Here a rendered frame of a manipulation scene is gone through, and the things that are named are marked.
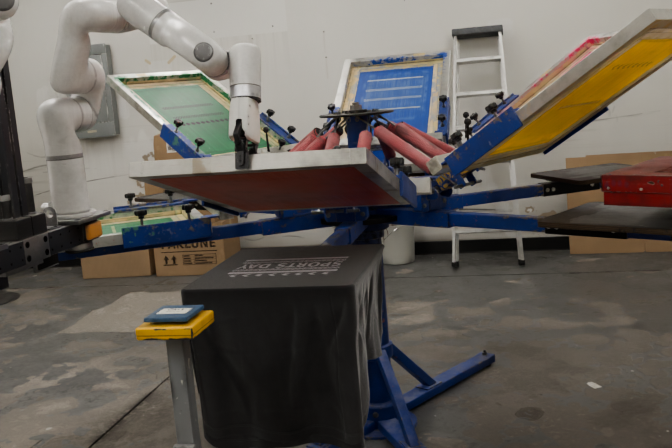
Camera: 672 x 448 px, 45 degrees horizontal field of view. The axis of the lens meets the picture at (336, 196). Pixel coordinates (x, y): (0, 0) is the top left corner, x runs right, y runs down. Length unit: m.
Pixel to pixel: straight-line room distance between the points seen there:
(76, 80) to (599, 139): 4.92
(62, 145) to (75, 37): 0.28
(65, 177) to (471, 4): 4.72
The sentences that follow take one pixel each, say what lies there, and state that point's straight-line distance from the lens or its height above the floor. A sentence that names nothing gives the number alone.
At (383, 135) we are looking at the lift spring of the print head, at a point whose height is 1.22.
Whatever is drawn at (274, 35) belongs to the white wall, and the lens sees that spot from 6.79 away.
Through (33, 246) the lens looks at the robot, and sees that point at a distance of 2.10.
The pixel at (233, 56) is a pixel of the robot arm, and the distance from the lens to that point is 1.97.
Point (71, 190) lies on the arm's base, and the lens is 2.25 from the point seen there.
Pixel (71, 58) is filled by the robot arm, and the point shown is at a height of 1.55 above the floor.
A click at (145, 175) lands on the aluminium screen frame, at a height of 1.25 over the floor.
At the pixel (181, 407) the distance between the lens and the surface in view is 1.88.
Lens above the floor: 1.43
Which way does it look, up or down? 8 degrees down
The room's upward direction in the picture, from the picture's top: 5 degrees counter-clockwise
